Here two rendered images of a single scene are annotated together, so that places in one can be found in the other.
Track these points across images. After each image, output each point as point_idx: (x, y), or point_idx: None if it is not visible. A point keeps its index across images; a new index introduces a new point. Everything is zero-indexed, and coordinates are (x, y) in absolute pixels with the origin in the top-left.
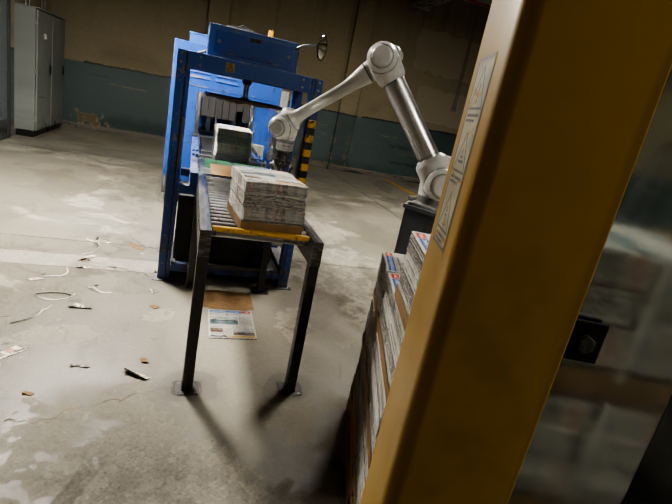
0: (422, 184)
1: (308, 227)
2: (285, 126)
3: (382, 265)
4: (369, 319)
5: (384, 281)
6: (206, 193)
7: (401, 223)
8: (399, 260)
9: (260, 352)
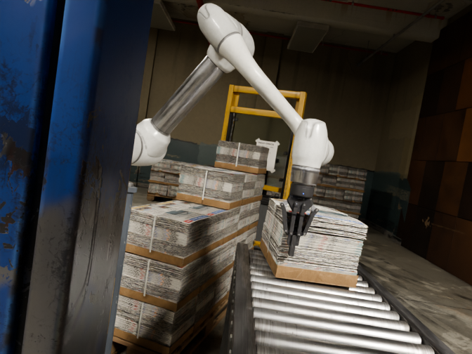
0: (161, 155)
1: (241, 258)
2: None
3: (194, 229)
4: (188, 277)
5: (208, 225)
6: (430, 342)
7: (130, 213)
8: (187, 217)
9: None
